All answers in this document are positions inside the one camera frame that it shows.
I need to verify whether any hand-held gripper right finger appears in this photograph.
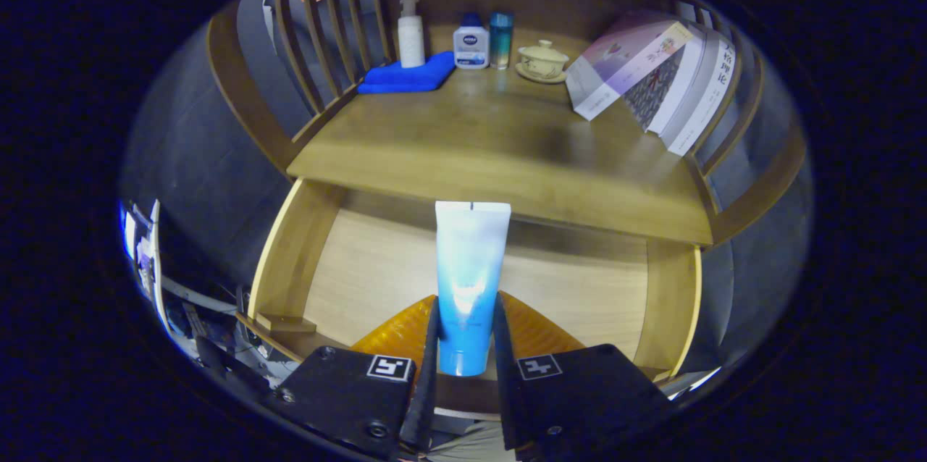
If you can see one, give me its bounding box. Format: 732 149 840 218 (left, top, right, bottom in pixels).
494 290 674 452

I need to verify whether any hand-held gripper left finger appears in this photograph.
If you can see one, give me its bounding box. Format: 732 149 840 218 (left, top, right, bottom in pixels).
264 294 442 461

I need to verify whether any wooden drawer with black knob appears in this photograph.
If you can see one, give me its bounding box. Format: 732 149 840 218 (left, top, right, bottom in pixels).
235 178 705 419

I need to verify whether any blue white tube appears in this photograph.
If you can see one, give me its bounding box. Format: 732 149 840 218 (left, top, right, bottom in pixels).
435 201 512 377

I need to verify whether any wooden countertop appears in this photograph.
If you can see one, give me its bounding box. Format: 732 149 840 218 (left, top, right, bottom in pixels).
286 24 718 247

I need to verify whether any blue folded cloth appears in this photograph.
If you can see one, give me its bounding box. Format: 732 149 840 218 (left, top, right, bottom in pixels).
356 51 457 95

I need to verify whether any beige saucer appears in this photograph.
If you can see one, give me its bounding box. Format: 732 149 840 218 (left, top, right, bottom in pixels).
515 62 568 85

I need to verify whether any black backdrop cloth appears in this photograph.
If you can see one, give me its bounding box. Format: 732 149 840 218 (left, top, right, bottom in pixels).
119 0 815 376

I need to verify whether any beige lidded teacup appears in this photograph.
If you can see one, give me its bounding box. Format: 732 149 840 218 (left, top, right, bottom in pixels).
518 40 570 77

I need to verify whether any dark patterned cover book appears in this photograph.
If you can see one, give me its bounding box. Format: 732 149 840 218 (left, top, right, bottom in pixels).
623 31 707 135

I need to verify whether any white lotion bottle blue cap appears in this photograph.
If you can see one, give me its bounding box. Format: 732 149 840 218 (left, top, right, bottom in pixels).
453 12 490 70

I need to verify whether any purple white book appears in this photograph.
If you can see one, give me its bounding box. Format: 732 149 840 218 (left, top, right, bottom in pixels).
565 11 696 122

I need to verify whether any teal cylindrical bottle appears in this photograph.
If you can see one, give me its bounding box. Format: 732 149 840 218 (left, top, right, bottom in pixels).
489 12 515 70

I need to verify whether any white pump bottle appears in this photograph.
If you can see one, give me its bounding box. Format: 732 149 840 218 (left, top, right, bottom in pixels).
398 0 426 69

